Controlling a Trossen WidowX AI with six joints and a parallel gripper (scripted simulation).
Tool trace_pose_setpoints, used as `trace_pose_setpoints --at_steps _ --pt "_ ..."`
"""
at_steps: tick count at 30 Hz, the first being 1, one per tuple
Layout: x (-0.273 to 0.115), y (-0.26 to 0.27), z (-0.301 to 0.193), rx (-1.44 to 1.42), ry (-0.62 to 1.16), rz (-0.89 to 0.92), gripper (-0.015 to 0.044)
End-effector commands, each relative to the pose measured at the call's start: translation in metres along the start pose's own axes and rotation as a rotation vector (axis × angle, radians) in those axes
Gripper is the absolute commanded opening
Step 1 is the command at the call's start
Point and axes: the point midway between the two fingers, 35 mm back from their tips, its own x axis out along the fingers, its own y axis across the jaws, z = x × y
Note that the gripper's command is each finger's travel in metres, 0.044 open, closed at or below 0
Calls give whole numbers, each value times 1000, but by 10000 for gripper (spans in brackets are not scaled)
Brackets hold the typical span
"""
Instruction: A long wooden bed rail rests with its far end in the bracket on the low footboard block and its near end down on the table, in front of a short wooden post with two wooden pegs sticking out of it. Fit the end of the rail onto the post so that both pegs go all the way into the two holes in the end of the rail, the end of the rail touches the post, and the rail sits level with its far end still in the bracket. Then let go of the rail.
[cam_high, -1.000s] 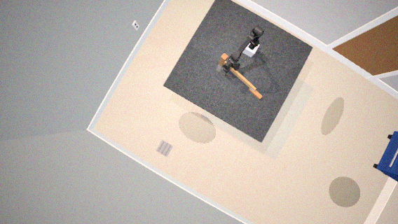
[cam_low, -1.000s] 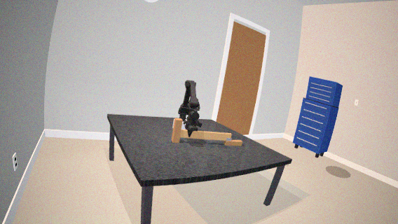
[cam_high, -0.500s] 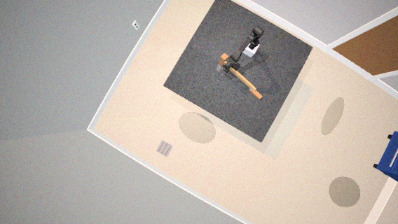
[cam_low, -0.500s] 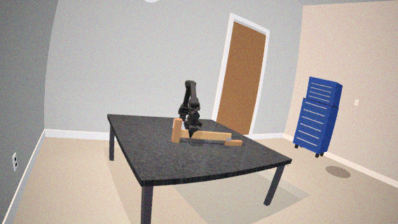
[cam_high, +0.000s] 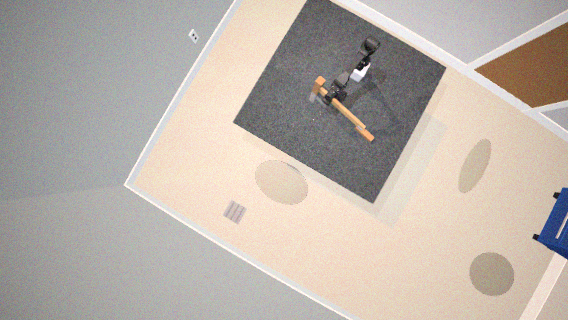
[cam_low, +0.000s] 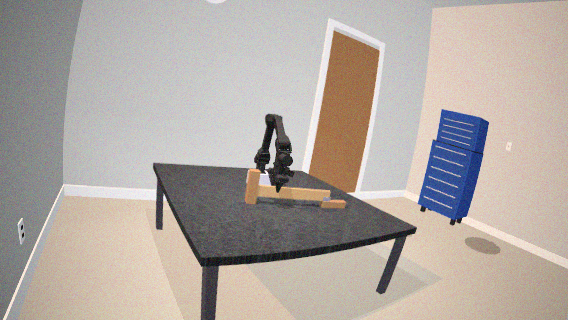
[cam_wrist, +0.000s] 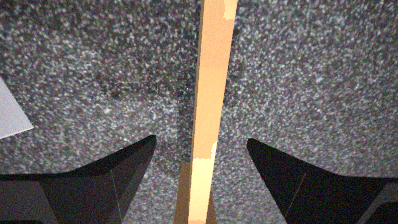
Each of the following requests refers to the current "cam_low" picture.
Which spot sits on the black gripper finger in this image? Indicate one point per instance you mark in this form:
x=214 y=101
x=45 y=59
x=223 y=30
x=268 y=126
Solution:
x=279 y=185
x=272 y=179

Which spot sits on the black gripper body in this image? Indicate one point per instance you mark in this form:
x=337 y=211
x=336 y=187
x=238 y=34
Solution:
x=278 y=170

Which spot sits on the light wooden rail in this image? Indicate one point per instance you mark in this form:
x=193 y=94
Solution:
x=292 y=193

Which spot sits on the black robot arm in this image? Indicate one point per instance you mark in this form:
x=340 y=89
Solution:
x=282 y=144

